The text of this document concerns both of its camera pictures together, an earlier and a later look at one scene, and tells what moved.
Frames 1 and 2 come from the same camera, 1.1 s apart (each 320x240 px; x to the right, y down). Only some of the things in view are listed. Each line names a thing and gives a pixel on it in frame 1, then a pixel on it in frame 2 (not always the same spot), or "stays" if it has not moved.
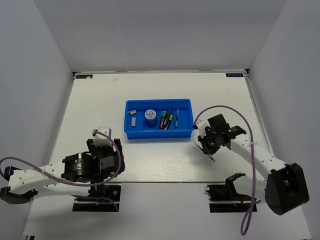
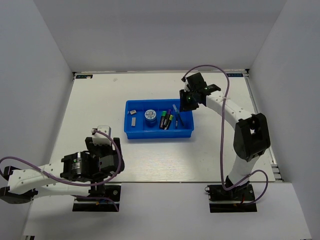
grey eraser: x=133 y=121 stays
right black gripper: x=207 y=149 → x=184 y=106
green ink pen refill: x=210 y=157 → x=177 y=111
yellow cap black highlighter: x=169 y=122 stays
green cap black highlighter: x=163 y=120 stays
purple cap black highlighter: x=166 y=119 stays
